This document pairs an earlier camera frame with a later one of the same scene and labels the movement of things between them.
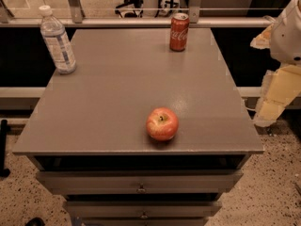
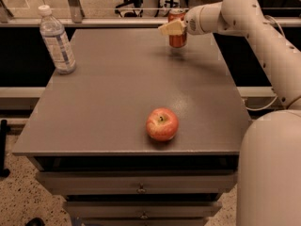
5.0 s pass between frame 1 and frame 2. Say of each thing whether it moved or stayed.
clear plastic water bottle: stayed
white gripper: moved
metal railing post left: stayed
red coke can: moved
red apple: stayed
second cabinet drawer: stayed
